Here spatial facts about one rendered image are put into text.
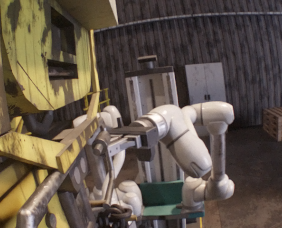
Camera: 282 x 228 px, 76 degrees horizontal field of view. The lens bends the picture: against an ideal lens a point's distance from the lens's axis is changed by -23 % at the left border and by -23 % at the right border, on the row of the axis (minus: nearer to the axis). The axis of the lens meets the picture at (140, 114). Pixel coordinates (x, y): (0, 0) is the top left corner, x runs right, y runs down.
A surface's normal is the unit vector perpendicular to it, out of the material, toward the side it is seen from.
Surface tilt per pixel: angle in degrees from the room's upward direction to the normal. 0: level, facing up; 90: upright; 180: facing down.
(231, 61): 90
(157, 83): 90
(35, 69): 90
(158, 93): 90
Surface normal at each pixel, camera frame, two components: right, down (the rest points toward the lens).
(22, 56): 0.99, -0.14
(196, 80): -0.20, 0.18
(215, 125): -0.31, 0.50
